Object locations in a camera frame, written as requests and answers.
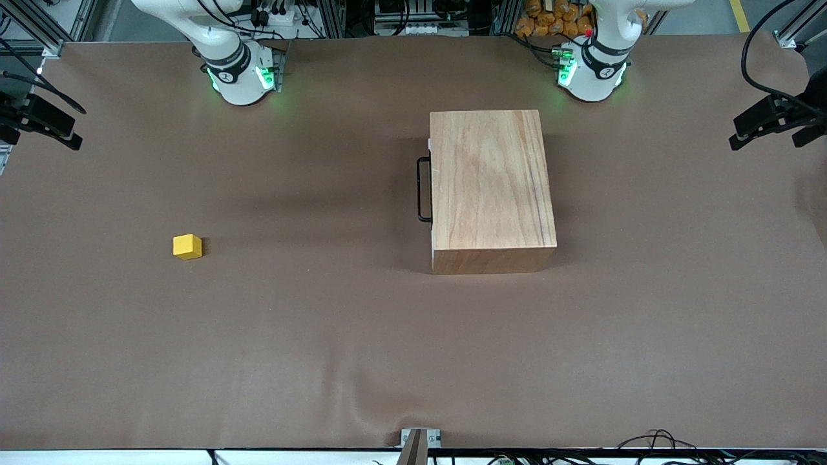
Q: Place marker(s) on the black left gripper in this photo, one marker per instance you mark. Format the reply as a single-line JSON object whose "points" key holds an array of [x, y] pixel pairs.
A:
{"points": [[803, 110]]}

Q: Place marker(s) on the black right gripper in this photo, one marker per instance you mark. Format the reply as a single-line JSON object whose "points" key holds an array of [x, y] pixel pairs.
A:
{"points": [[14, 113]]}

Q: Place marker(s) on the yellow cube block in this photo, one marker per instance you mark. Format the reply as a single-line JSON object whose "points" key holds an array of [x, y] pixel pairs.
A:
{"points": [[187, 247]]}

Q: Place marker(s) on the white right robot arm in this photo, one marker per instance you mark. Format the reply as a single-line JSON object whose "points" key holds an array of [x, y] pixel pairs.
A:
{"points": [[236, 84]]}

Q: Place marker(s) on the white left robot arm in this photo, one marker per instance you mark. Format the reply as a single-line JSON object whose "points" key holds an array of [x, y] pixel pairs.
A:
{"points": [[594, 81]]}

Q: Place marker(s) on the pile of orange objects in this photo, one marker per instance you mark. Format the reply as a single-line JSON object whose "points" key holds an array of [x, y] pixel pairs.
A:
{"points": [[543, 26]]}

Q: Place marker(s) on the power strip with black plugs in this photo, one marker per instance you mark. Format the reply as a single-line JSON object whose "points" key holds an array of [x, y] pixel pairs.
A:
{"points": [[274, 16]]}

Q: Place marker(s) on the wooden cabinet box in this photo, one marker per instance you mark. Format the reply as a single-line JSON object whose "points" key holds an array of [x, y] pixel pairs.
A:
{"points": [[491, 187]]}

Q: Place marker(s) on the brown table cloth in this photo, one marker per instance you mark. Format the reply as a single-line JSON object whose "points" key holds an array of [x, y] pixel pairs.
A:
{"points": [[323, 323]]}

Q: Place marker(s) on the white power strip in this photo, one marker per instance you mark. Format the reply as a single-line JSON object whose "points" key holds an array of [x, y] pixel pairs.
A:
{"points": [[429, 29]]}

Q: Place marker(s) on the grey metal rail stub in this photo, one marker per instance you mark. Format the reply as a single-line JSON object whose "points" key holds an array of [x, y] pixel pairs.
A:
{"points": [[4, 161]]}

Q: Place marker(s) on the aluminium frame profile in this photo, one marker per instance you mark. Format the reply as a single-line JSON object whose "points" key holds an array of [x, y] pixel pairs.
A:
{"points": [[791, 35], [52, 45]]}

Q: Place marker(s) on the arm base mounting bracket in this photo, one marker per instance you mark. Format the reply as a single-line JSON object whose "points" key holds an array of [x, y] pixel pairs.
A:
{"points": [[282, 55]]}

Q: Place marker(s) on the aluminium frame post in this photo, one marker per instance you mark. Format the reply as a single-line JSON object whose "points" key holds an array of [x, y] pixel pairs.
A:
{"points": [[507, 16], [333, 19]]}

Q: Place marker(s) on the metal table clamp bracket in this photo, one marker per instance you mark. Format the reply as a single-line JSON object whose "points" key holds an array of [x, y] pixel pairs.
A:
{"points": [[420, 439]]}

